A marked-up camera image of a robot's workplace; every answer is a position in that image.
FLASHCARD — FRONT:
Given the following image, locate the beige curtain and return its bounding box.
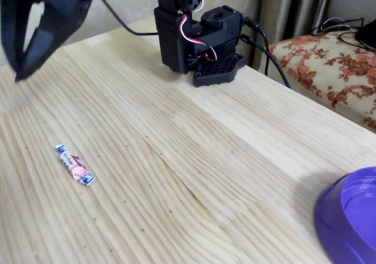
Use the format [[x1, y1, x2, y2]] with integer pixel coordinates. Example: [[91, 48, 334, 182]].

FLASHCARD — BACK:
[[258, 0, 338, 46]]

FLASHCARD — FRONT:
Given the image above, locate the purple plastic bowl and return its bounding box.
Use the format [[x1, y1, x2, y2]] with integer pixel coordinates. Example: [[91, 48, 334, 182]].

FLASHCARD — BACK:
[[314, 166, 376, 264]]

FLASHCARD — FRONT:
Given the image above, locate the black camera cable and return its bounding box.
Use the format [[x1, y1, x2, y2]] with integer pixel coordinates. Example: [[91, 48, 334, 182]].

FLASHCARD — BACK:
[[95, 0, 159, 37]]

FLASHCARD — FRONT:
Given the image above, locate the floral patterned sofa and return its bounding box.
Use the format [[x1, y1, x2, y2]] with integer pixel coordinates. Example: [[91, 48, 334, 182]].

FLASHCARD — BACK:
[[268, 31, 376, 132]]

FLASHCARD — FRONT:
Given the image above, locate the black base plug cable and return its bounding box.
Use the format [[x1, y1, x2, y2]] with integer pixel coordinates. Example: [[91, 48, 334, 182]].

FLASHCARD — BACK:
[[241, 34, 292, 89], [243, 17, 271, 76]]

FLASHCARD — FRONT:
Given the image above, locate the white candy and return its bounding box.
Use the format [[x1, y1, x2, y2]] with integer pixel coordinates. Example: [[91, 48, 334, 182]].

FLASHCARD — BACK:
[[55, 144, 96, 187]]

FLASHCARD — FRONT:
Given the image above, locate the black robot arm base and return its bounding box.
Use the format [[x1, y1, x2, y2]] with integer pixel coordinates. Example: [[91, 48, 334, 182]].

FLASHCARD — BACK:
[[153, 5, 246, 88]]

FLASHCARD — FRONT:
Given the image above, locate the thin black cable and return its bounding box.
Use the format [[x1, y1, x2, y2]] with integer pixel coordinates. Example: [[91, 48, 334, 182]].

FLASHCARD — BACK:
[[337, 31, 376, 53]]

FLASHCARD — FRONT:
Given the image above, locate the white cable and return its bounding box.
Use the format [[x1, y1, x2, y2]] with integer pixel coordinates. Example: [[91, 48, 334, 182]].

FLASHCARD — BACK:
[[320, 16, 353, 31]]

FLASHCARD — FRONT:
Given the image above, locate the black device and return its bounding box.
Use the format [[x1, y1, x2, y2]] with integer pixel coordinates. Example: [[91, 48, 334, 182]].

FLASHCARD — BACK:
[[354, 19, 376, 52]]

